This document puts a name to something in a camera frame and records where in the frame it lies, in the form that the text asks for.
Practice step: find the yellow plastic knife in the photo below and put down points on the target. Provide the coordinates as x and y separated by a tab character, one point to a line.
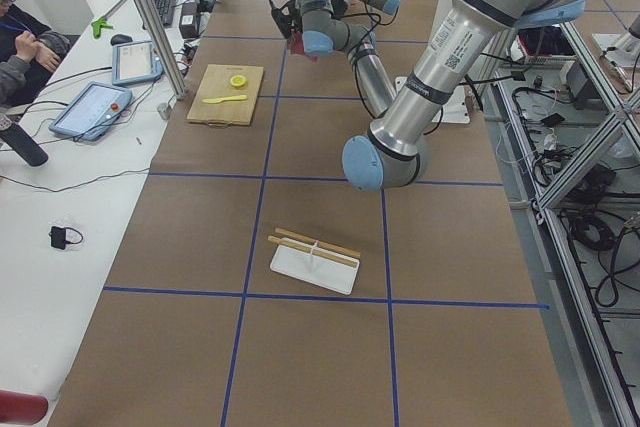
218	100

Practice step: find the black computer mouse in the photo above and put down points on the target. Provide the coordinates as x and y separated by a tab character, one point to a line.
119	39

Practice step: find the seated person dark jacket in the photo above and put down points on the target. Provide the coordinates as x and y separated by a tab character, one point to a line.
31	52

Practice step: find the wooden rack rod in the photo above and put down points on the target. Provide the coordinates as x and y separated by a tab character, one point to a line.
312	251
313	241

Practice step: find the bamboo cutting board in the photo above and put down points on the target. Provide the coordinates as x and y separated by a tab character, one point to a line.
227	95

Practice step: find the black power adapter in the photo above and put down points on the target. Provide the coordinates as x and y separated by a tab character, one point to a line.
189	24

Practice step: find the green plastic clamp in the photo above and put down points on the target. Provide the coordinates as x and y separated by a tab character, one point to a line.
99	25

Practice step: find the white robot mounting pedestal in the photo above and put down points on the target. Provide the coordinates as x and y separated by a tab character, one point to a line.
455	109

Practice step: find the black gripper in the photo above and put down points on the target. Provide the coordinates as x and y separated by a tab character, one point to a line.
291	28

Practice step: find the yellow lemon slices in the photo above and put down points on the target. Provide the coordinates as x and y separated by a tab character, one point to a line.
238	81

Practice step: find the pink microfibre cloth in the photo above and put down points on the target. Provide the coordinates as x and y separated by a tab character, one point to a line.
295	46

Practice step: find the blue teach pendant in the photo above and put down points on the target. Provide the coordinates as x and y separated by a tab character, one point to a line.
134	63
92	112

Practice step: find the aluminium side frame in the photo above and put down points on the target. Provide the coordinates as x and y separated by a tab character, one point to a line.
569	137

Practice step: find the aluminium frame post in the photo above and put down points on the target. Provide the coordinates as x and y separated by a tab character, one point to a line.
152	21

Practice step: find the white towel rack tray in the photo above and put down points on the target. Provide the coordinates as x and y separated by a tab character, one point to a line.
337	275

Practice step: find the near blue teach pendant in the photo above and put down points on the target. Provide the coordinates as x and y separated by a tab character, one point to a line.
92	112

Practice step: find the far blue teach pendant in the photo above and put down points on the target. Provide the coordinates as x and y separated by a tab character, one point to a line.
134	63

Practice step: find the red cylinder object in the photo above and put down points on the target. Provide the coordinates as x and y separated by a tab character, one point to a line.
22	409

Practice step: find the black water bottle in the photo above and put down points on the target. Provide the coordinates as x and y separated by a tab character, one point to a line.
22	143

